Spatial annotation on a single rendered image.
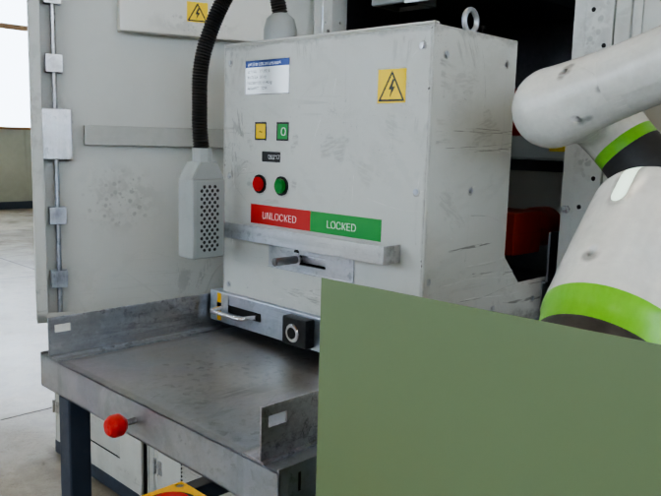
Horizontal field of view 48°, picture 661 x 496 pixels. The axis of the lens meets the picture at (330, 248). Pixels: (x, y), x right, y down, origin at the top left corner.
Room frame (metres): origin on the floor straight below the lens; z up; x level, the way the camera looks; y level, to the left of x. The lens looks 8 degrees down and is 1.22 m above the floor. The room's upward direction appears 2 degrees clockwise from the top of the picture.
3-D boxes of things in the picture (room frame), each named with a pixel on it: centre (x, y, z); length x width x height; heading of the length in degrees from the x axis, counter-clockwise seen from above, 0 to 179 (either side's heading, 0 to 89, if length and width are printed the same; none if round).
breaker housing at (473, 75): (1.43, -0.14, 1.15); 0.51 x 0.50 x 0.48; 135
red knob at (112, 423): (0.99, 0.29, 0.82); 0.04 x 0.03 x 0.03; 136
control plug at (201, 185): (1.35, 0.24, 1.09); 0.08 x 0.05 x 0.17; 135
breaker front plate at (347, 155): (1.25, 0.04, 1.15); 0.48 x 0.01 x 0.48; 45
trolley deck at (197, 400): (1.25, 0.04, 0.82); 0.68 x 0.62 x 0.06; 136
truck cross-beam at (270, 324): (1.26, 0.03, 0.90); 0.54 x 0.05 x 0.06; 45
